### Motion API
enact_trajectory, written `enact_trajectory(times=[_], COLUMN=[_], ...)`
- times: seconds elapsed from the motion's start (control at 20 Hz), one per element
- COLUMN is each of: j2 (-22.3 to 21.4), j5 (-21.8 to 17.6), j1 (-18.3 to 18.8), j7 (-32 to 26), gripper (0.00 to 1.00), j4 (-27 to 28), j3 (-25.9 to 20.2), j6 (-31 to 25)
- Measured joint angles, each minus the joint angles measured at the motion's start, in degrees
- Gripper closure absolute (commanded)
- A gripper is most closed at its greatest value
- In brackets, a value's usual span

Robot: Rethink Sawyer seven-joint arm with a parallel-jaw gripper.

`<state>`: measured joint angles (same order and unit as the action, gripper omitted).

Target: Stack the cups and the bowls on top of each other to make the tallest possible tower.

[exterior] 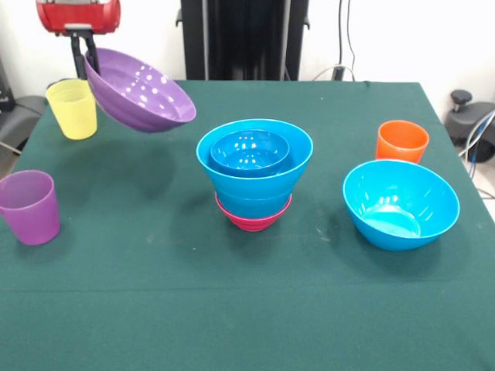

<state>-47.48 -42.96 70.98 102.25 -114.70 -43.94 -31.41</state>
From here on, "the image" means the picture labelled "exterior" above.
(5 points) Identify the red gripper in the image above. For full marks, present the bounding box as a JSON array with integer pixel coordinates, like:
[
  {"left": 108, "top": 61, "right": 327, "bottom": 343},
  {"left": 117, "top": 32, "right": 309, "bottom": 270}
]
[{"left": 35, "top": 0, "right": 122, "bottom": 80}]

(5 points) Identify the wide purple bowl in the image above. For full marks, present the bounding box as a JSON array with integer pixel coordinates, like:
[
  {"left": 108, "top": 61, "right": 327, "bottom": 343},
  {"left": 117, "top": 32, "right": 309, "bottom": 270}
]
[{"left": 83, "top": 47, "right": 198, "bottom": 134}]

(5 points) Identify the purple cup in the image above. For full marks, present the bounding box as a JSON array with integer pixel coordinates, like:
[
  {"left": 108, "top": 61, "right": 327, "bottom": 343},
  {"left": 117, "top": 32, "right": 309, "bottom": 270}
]
[{"left": 0, "top": 169, "right": 62, "bottom": 247}]

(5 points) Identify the small dark blue bowl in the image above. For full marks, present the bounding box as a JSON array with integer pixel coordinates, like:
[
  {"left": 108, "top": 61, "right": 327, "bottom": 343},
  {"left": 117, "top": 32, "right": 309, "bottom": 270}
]
[{"left": 209, "top": 128, "right": 292, "bottom": 174}]

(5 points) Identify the large blue bowl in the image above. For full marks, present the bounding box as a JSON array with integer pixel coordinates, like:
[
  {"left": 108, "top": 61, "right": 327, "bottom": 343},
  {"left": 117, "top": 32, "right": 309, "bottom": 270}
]
[
  {"left": 342, "top": 158, "right": 461, "bottom": 253},
  {"left": 195, "top": 118, "right": 315, "bottom": 200}
]

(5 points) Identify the small red bowl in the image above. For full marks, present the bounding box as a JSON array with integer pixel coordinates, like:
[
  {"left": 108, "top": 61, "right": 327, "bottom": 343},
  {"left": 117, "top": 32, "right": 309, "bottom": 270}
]
[{"left": 213, "top": 192, "right": 293, "bottom": 233}]

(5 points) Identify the yellow cup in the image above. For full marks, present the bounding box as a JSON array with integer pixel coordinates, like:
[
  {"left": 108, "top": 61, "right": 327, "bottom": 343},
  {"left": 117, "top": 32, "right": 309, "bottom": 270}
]
[{"left": 45, "top": 79, "right": 98, "bottom": 141}]

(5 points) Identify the grey padded chair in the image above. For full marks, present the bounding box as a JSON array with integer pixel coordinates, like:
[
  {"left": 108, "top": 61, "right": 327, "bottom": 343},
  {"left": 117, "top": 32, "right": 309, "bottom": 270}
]
[{"left": 0, "top": 57, "right": 44, "bottom": 156}]

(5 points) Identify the dark green tablecloth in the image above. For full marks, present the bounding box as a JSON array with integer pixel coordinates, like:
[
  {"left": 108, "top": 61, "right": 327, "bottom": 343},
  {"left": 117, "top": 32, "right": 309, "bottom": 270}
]
[{"left": 0, "top": 78, "right": 495, "bottom": 371}]

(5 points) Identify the orange cup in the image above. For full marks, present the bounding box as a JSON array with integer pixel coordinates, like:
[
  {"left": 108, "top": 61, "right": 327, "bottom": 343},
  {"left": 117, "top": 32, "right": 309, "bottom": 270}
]
[{"left": 375, "top": 120, "right": 431, "bottom": 165}]

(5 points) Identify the dark grey chair base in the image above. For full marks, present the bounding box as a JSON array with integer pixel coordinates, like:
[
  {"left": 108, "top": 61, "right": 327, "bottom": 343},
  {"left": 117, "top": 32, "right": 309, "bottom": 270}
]
[{"left": 444, "top": 89, "right": 495, "bottom": 163}]

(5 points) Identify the black wall cable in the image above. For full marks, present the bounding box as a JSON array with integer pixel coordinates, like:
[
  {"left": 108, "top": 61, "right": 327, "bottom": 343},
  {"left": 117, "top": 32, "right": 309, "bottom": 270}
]
[{"left": 311, "top": 0, "right": 357, "bottom": 82}]

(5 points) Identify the bundle of light cables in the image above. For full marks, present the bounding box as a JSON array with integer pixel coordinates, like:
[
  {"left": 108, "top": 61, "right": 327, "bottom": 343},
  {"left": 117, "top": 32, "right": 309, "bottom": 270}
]
[{"left": 459, "top": 110, "right": 495, "bottom": 202}]

